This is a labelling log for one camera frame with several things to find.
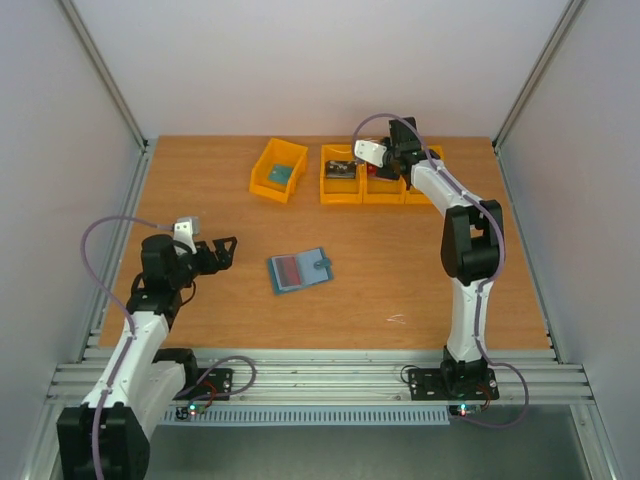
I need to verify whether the blue card holder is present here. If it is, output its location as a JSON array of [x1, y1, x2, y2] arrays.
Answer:
[[266, 247, 334, 295]]

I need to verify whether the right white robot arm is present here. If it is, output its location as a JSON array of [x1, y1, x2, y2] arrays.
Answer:
[[355, 114, 505, 401]]

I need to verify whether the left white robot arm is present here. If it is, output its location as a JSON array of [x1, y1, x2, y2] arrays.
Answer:
[[56, 231, 237, 479]]

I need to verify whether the yellow bin with red card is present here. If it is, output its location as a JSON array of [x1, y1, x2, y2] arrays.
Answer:
[[362, 163, 405, 205]]

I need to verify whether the yellow bin with blue card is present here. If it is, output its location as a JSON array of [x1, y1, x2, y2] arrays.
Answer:
[[404, 145, 444, 205]]

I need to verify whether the black credit card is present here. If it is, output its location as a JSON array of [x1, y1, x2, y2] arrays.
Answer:
[[325, 160, 357, 180]]

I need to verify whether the dark red card in sleeve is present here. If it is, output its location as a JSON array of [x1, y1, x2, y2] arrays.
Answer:
[[274, 255, 302, 289]]

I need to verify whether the teal credit card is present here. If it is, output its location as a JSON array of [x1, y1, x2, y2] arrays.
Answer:
[[268, 164, 294, 185]]

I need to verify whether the single yellow bin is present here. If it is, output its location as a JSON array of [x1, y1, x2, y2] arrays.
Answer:
[[249, 138, 308, 204]]

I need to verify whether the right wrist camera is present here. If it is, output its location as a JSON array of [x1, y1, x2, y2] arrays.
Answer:
[[353, 140, 387, 168]]

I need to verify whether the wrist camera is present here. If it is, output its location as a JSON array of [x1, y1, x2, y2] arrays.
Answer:
[[173, 216, 200, 253], [353, 140, 387, 168]]

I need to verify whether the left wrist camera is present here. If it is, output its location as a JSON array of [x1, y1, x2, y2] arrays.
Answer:
[[173, 216, 200, 253]]

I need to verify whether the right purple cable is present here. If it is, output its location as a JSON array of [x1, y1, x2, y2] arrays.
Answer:
[[351, 113, 531, 430]]

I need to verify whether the purple cable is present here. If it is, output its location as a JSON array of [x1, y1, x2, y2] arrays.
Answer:
[[80, 215, 176, 480], [351, 113, 531, 430]]

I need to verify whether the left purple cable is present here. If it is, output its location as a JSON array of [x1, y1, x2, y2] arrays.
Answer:
[[80, 215, 176, 480]]

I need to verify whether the left aluminium frame post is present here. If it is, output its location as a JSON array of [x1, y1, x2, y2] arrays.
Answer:
[[58, 0, 150, 154]]

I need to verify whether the aluminium frame post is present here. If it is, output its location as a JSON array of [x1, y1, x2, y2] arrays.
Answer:
[[492, 0, 587, 155], [58, 0, 150, 154]]

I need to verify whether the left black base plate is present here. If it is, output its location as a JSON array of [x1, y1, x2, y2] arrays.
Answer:
[[176, 368, 234, 401]]

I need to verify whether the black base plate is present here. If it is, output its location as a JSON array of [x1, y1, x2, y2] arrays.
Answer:
[[176, 368, 234, 401], [408, 368, 500, 402]]

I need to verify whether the aluminium rail base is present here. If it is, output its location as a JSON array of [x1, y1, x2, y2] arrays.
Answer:
[[47, 347, 596, 407]]

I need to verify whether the grey slotted cable duct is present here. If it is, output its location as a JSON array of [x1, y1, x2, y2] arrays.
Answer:
[[160, 405, 450, 428]]

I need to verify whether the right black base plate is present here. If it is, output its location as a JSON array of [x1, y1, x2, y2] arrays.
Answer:
[[408, 368, 500, 402]]

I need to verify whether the right aluminium frame post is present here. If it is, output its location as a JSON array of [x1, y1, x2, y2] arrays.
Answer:
[[492, 0, 587, 155]]

